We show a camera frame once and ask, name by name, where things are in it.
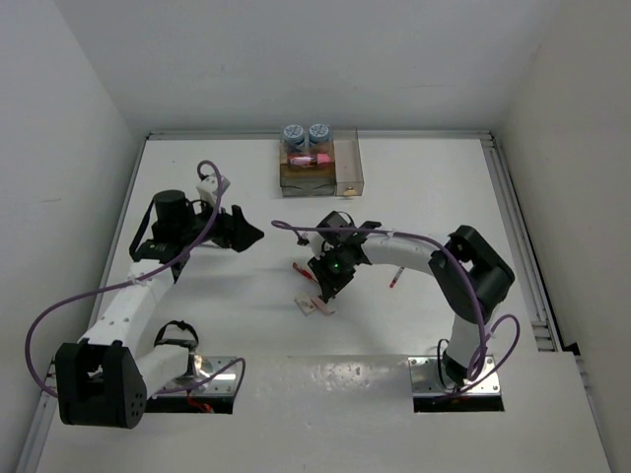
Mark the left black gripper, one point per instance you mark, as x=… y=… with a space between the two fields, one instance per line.
x=233 y=231

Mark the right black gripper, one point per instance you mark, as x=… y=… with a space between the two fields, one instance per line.
x=331 y=285

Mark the white eraser block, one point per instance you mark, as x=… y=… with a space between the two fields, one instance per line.
x=305 y=304

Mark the pink cap glue stick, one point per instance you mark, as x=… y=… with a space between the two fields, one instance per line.
x=309 y=161

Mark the blue tape roll stack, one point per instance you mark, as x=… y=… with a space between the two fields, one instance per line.
x=293 y=139

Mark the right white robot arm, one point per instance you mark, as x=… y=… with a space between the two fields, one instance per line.
x=472 y=276

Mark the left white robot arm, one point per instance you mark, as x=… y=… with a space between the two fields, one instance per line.
x=102 y=380

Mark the red gel pen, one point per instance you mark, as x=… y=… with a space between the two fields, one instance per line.
x=304 y=272

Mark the transparent tiered desk organizer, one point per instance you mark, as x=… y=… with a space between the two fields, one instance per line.
x=309 y=182

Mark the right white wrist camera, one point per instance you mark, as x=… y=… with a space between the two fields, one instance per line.
x=314 y=241

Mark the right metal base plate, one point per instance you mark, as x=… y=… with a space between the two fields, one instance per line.
x=425 y=380

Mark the metal base plate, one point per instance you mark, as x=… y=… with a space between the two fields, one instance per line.
x=205 y=375
x=425 y=380

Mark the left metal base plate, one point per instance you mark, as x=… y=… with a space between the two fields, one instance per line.
x=205 y=375

